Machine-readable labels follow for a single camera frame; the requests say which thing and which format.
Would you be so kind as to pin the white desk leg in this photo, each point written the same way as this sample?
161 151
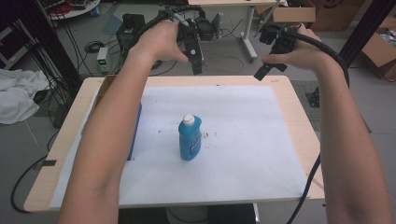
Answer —
248 34

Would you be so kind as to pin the person's left hand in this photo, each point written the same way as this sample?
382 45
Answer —
162 42

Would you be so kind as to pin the person's right hand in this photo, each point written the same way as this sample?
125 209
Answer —
299 51

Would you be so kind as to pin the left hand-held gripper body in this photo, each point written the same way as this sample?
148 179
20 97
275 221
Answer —
190 43

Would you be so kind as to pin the large cardboard box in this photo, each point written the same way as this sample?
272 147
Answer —
378 53

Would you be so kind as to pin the white cloth pile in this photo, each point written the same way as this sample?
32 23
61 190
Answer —
18 95

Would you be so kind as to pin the blue detergent bottle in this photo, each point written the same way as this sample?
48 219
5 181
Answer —
189 138

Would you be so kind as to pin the black aluminium frame post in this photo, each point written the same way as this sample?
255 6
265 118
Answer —
51 40
365 31

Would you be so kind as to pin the blue sponge block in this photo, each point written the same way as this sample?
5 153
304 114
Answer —
136 130

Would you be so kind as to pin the black equipment box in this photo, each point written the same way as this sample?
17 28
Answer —
132 31

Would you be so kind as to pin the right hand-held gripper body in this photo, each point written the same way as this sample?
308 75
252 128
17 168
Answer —
280 40

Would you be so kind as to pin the white paper sheet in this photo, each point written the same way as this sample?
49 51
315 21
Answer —
214 146

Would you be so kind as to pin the grey power supply unit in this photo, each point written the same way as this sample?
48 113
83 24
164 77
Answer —
102 59

